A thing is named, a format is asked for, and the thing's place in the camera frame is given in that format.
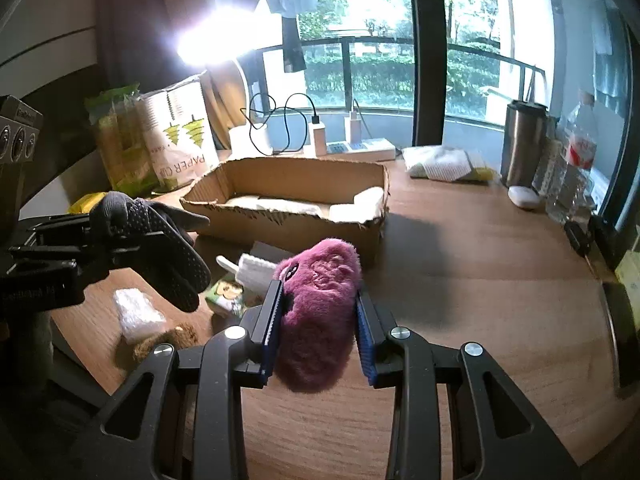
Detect hanging black cloth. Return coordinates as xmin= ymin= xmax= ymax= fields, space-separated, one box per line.
xmin=281 ymin=15 xmax=307 ymax=74

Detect dark window frame post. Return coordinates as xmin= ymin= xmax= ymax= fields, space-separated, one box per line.
xmin=406 ymin=0 xmax=449 ymax=150

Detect white earbud case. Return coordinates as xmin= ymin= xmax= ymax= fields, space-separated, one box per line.
xmin=508 ymin=185 xmax=544 ymax=210

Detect paper cup package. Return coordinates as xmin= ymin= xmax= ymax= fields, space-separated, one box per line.
xmin=137 ymin=73 xmax=221 ymax=189

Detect white power strip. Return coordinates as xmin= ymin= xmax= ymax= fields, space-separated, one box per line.
xmin=327 ymin=138 xmax=396 ymax=162

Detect cardboard box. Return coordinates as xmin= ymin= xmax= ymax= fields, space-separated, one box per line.
xmin=179 ymin=157 xmax=391 ymax=269

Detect clear plastic wrapped white pad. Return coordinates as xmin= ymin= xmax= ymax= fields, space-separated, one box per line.
xmin=113 ymin=287 xmax=166 ymax=344

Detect small yellow packet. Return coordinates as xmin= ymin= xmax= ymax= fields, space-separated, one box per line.
xmin=67 ymin=192 xmax=109 ymax=216

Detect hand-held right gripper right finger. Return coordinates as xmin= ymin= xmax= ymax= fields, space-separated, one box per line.
xmin=354 ymin=290 xmax=581 ymax=480

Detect white textured cloth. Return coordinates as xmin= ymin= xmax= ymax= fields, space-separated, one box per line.
xmin=216 ymin=253 xmax=279 ymax=294

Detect cartoon print tissue packet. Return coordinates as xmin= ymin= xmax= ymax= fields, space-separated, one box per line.
xmin=206 ymin=280 xmax=252 ymax=317

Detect white desk lamp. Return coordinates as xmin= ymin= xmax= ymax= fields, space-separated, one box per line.
xmin=176 ymin=9 xmax=274 ymax=157

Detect white charger with black cable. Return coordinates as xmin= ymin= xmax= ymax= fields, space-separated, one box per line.
xmin=308 ymin=114 xmax=328 ymax=157

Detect brown fibre scrubber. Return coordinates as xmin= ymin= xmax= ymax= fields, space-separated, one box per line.
xmin=132 ymin=324 xmax=199 ymax=364

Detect magenta plush toy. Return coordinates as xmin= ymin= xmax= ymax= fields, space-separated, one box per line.
xmin=272 ymin=238 xmax=362 ymax=393

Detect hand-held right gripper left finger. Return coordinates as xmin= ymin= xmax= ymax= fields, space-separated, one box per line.
xmin=75 ymin=279 xmax=286 ymax=480

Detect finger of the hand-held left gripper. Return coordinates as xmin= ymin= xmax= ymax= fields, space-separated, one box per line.
xmin=9 ymin=239 xmax=111 ymax=284
xmin=22 ymin=213 xmax=96 ymax=242

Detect wet wipes pack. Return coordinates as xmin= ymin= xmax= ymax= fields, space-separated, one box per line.
xmin=402 ymin=144 xmax=494 ymax=184

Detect green snack packet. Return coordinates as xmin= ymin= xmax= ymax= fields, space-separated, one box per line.
xmin=84 ymin=84 xmax=157 ymax=197

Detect black balcony railing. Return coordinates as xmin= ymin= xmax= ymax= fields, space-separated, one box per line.
xmin=254 ymin=34 xmax=547 ymax=127

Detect black dotted glove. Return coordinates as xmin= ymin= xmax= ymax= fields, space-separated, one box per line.
xmin=90 ymin=191 xmax=212 ymax=313

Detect black charging cable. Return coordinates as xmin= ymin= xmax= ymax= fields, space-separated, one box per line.
xmin=248 ymin=92 xmax=322 ymax=155

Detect long folded white cloth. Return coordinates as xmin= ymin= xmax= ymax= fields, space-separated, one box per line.
xmin=226 ymin=195 xmax=322 ymax=219

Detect steel thermos flask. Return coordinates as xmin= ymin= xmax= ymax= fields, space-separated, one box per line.
xmin=501 ymin=100 xmax=549 ymax=189

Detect clear plastic water bottle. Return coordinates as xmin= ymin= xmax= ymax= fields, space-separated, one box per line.
xmin=546 ymin=89 xmax=599 ymax=224

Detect white waffle cloth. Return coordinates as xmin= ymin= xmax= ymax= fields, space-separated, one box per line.
xmin=329 ymin=187 xmax=386 ymax=224

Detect small black object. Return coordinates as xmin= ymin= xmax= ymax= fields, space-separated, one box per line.
xmin=565 ymin=220 xmax=594 ymax=257

